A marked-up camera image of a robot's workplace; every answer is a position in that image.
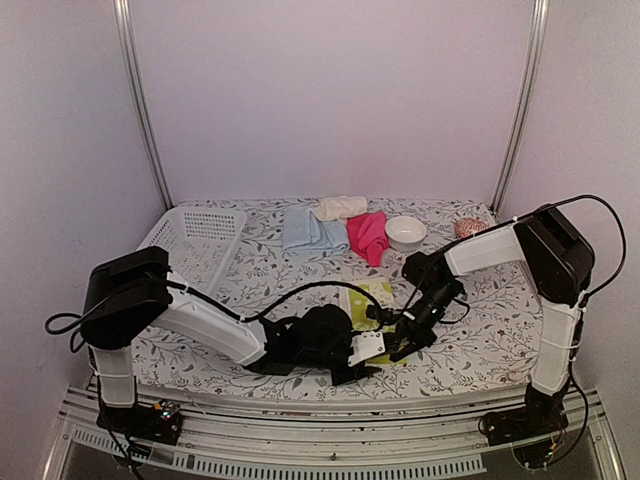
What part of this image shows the aluminium front rail base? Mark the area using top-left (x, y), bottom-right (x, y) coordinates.
top-left (42, 384), bottom-right (626, 480)

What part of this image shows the cream rolled towel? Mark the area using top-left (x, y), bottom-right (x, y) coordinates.
top-left (312, 196), bottom-right (368, 223)

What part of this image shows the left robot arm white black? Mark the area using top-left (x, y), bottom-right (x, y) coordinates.
top-left (79, 246), bottom-right (386, 445)

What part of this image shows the green crocodile pattern towel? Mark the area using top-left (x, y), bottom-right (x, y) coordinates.
top-left (339, 276), bottom-right (407, 366)

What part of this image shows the floral patterned table mat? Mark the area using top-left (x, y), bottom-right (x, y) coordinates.
top-left (133, 199), bottom-right (542, 401)

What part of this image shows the white ceramic bowl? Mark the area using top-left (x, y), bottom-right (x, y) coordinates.
top-left (385, 216), bottom-right (427, 252)

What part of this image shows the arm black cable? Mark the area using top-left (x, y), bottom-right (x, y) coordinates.
top-left (399, 194), bottom-right (627, 326)
top-left (44, 279), bottom-right (386, 354)

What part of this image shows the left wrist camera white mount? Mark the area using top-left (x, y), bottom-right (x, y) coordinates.
top-left (347, 331), bottom-right (386, 366)

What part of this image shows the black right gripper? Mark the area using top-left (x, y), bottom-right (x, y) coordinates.
top-left (392, 281), bottom-right (459, 361)

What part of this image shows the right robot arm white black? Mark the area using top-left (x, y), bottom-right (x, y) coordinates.
top-left (390, 205), bottom-right (595, 445)

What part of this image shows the red white patterned ball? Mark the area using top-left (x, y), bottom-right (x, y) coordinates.
top-left (454, 217), bottom-right (489, 239)

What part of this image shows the aluminium frame post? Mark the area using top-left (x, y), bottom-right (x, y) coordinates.
top-left (113, 0), bottom-right (174, 210)
top-left (490, 0), bottom-right (550, 215)

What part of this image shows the left aluminium frame post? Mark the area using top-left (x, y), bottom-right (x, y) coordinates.
top-left (113, 0), bottom-right (174, 210)

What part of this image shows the pink towel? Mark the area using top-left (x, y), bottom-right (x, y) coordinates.
top-left (346, 211), bottom-right (389, 267)

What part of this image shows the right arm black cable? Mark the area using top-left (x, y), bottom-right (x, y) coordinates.
top-left (399, 194), bottom-right (627, 326)

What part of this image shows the right aluminium frame post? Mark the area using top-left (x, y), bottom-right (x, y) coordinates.
top-left (490, 0), bottom-right (550, 215)

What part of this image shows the light blue towel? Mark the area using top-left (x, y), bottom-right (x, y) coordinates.
top-left (282, 206), bottom-right (349, 252)

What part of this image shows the white plastic basket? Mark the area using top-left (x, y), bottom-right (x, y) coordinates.
top-left (139, 207), bottom-right (248, 296)

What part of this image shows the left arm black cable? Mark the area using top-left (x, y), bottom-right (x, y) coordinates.
top-left (44, 279), bottom-right (386, 354)

